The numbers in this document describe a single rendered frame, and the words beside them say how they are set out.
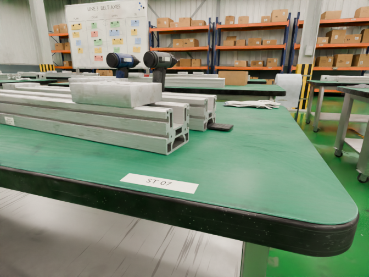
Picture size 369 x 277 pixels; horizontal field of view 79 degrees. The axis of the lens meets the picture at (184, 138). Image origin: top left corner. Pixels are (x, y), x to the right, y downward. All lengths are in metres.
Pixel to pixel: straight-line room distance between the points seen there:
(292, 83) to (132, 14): 2.75
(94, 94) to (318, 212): 0.42
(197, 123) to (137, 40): 3.35
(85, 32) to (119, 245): 3.80
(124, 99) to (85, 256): 0.77
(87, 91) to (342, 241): 0.47
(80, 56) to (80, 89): 3.98
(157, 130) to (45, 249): 0.87
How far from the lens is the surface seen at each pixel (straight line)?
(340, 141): 2.96
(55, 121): 0.63
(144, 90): 0.46
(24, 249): 1.22
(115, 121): 0.47
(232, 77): 2.59
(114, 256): 1.05
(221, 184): 0.32
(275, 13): 10.33
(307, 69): 6.17
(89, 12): 4.40
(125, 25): 3.99
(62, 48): 14.27
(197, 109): 0.57
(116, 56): 0.97
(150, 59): 0.85
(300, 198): 0.32
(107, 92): 0.46
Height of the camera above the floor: 0.93
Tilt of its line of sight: 17 degrees down
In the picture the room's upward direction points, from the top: straight up
